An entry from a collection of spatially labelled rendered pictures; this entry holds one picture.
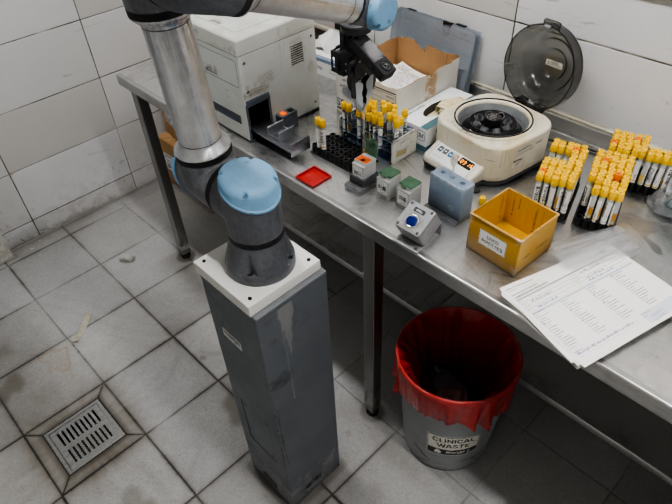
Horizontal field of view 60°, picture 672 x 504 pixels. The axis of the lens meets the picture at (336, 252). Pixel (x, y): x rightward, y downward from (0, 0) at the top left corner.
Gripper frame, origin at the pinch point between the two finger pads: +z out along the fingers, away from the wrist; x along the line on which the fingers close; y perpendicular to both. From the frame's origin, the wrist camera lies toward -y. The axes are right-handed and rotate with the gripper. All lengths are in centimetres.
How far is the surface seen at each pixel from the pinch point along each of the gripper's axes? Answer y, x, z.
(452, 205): -30.7, 2.9, 13.0
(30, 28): 164, 19, 15
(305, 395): -21, 45, 55
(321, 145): 11.9, 4.0, 14.0
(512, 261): -51, 9, 14
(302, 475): -21, 49, 91
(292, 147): 15.3, 11.4, 12.5
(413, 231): -30.4, 16.8, 12.3
